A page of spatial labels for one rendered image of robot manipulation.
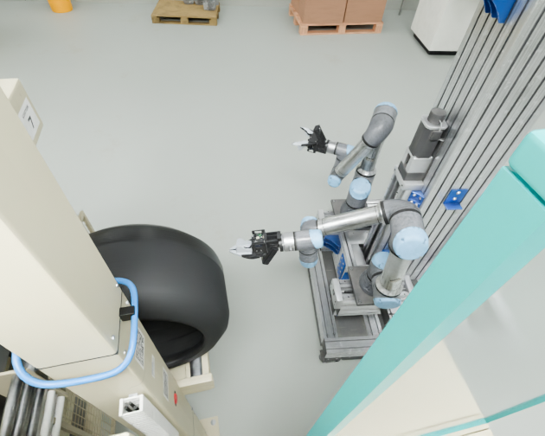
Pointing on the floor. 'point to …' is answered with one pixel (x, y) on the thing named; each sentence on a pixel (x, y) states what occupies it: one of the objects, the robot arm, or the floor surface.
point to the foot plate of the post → (211, 426)
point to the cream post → (55, 278)
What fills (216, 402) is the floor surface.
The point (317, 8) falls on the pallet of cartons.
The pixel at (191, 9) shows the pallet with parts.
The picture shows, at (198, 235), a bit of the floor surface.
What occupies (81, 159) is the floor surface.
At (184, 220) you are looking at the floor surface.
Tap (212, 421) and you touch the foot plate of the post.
